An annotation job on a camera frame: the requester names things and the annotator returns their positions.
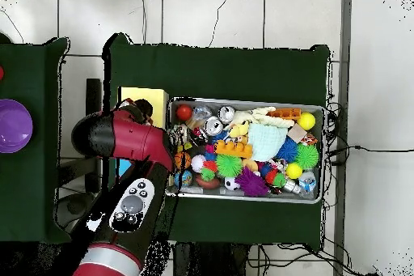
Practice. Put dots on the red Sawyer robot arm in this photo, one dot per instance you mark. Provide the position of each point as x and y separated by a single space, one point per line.
139 143

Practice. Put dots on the wooden box with three holes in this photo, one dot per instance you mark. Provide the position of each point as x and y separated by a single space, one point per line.
155 98

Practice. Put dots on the small baseball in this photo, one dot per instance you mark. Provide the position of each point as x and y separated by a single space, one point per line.
198 163

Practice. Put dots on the orange toy building brick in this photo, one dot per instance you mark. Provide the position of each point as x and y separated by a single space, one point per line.
233 149

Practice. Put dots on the small basketball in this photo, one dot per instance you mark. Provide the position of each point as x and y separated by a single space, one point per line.
184 160

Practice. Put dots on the yellow plush duck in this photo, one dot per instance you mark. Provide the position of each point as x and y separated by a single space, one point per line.
239 129

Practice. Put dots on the red-orange ball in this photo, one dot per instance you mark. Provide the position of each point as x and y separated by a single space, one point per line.
184 112

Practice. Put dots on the bright green spiky ball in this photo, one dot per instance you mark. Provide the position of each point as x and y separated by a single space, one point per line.
229 166

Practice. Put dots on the mint green cloth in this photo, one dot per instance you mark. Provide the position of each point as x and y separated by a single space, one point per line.
266 141

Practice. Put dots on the purple spiky toy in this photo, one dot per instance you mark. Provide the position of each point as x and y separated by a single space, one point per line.
251 183

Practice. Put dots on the dark green table cloth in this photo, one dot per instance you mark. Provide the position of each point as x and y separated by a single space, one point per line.
226 72

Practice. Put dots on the blue spiky ball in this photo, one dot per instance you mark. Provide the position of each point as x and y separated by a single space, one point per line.
287 150

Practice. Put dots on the dark grey rounded base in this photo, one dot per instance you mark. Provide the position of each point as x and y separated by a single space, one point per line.
69 206

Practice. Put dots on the green cloth side table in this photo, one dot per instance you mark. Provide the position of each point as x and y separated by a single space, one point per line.
32 191

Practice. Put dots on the purple plastic bowl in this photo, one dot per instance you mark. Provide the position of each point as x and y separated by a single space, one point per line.
14 125

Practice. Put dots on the small red round item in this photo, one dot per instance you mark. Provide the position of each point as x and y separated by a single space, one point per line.
1 72

